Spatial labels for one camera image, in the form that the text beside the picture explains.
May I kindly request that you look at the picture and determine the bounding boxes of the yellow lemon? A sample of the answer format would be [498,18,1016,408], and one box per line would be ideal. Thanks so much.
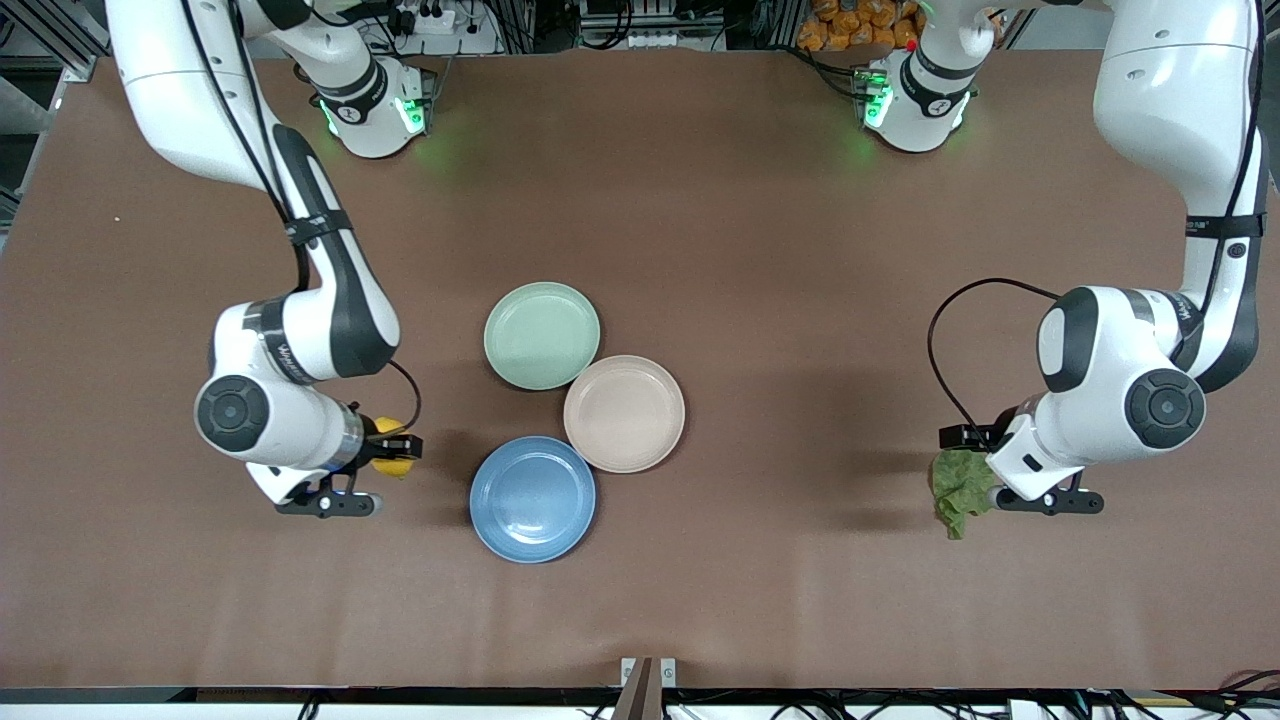
[368,417,417,480]

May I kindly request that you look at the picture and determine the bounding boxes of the green lettuce leaf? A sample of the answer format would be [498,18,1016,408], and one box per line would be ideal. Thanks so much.
[931,448,1001,542]

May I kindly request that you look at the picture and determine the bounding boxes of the blue round plate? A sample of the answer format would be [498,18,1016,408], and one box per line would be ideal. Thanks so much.
[469,436,598,565]

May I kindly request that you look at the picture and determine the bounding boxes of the brown table cover mat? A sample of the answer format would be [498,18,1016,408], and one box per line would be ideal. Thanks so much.
[0,48,1280,691]

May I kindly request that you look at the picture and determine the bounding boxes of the pale green round plate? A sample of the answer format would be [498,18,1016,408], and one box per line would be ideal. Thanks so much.
[484,282,602,392]

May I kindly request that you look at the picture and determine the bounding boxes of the beige round plate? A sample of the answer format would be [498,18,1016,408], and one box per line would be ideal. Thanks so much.
[563,355,687,474]

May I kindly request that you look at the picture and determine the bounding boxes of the orange packaged items pile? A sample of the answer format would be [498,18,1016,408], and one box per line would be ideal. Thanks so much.
[797,0,1006,53]

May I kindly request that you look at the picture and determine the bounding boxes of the white power strip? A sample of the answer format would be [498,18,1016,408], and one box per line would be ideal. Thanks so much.
[385,0,501,56]

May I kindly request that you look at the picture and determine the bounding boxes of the metal electronics rack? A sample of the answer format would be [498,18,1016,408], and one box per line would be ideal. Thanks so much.
[578,0,731,51]

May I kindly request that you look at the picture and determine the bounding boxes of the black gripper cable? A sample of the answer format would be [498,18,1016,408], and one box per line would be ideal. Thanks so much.
[927,0,1269,446]
[180,0,423,436]

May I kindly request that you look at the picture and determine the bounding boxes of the metal clamp bracket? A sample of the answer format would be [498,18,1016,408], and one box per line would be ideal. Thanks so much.
[612,657,678,720]

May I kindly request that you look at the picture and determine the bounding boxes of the aluminium frame profile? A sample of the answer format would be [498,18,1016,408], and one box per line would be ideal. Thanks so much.
[0,0,109,83]

